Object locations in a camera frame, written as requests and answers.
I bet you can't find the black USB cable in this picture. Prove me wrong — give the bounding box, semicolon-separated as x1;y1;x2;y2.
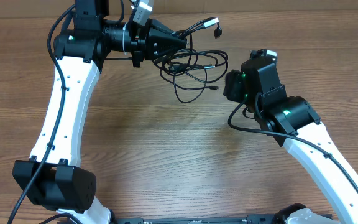
152;17;229;105
158;24;223;93

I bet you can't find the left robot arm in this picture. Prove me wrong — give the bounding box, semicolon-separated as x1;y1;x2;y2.
12;0;186;223

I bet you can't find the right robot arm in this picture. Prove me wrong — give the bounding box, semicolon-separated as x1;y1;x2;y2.
224;55;358;223

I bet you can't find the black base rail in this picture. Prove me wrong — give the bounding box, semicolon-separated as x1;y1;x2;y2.
111;214;276;224

